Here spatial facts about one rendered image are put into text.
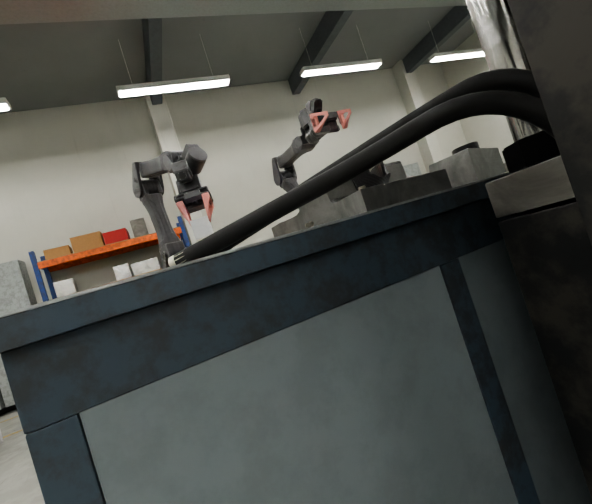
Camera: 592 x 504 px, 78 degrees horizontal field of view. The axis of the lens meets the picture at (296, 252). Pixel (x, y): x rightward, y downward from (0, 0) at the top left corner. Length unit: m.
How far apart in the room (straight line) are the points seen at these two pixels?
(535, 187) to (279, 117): 7.15
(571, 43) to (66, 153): 6.87
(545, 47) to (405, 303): 0.40
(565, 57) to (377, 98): 8.55
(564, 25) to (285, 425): 0.52
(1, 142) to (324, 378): 6.96
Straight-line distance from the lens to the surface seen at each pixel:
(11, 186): 7.02
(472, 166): 1.13
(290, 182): 1.65
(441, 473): 0.73
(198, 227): 1.05
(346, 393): 0.59
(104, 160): 6.91
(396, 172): 1.02
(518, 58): 0.70
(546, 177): 0.63
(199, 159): 1.11
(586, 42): 0.40
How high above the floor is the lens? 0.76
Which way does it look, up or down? 2 degrees up
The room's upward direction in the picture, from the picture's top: 18 degrees counter-clockwise
